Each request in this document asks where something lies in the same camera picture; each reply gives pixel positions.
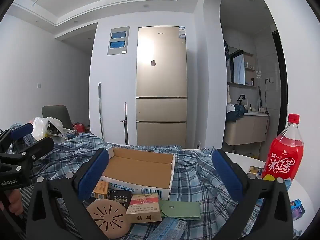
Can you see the gold and blue packet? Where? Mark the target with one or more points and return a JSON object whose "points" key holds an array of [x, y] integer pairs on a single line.
{"points": [[255, 170]]}

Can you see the white notebook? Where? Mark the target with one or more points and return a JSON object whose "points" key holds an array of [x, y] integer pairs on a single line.
{"points": [[70, 133]]}

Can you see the blue tissue packet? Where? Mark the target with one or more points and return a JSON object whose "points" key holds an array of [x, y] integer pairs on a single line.
{"points": [[167, 230]]}

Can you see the red iced tea bottle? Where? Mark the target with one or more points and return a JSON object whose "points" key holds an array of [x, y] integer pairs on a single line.
{"points": [[285, 155]]}

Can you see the black packet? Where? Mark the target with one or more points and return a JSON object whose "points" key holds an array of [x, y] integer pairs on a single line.
{"points": [[120, 199]]}

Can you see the red bags on floor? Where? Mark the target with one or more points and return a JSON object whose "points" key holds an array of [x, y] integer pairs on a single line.
{"points": [[79, 127]]}

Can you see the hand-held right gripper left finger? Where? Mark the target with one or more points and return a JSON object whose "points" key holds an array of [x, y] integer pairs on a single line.
{"points": [[93, 175]]}

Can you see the cardboard box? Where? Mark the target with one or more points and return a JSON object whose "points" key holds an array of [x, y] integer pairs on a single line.
{"points": [[140, 165]]}

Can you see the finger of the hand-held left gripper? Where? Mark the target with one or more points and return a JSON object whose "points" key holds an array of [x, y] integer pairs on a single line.
{"points": [[22, 130], [40, 146]]}

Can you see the brown fridge magnet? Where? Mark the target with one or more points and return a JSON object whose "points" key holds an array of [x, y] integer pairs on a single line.
{"points": [[153, 63]]}

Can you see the white plastic bag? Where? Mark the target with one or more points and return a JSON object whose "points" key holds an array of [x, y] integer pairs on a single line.
{"points": [[40, 127]]}

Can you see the gold refrigerator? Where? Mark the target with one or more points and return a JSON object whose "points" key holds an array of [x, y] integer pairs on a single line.
{"points": [[161, 85]]}

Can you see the red and white box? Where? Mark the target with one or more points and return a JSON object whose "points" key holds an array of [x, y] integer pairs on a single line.
{"points": [[142, 208]]}

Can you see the green pouch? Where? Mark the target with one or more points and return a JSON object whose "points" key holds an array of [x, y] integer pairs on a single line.
{"points": [[182, 210]]}

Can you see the white wall outlet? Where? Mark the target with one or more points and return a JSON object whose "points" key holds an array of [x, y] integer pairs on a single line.
{"points": [[268, 80]]}

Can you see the black framed glass door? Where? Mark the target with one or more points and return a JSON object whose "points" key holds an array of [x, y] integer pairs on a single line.
{"points": [[278, 80]]}

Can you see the grey chair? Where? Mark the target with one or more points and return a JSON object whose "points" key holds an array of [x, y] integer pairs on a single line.
{"points": [[58, 115]]}

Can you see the orange and blue small box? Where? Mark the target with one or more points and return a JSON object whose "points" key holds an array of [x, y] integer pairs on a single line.
{"points": [[102, 188]]}

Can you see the wooden wall shelf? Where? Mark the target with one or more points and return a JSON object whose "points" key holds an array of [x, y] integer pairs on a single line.
{"points": [[249, 68]]}

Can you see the small blue carton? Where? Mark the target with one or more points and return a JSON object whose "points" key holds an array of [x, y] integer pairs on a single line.
{"points": [[297, 207]]}

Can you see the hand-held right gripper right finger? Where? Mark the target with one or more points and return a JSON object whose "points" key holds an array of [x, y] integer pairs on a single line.
{"points": [[226, 177]]}

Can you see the dark blue clothes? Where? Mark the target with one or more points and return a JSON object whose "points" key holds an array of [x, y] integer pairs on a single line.
{"points": [[236, 113]]}

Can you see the black faucet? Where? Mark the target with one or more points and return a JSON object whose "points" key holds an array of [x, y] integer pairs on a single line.
{"points": [[241, 98]]}

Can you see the blue plaid cloth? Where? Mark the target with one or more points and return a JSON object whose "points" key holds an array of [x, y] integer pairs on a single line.
{"points": [[195, 180]]}

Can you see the bathroom mirror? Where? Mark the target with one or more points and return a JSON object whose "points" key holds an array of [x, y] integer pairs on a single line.
{"points": [[237, 67]]}

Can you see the grey wall panel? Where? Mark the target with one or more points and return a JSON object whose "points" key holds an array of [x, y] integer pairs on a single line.
{"points": [[117, 37]]}

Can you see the person's left hand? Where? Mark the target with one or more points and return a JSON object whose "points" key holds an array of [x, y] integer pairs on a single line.
{"points": [[13, 202]]}

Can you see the beige bathroom vanity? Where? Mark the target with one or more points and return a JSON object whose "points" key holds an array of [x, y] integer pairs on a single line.
{"points": [[245, 130]]}

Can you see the striped grey clothing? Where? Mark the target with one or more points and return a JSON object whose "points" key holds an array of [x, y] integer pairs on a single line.
{"points": [[27, 205]]}

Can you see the round beige slotted disc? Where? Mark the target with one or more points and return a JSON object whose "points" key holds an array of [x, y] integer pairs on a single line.
{"points": [[107, 217]]}

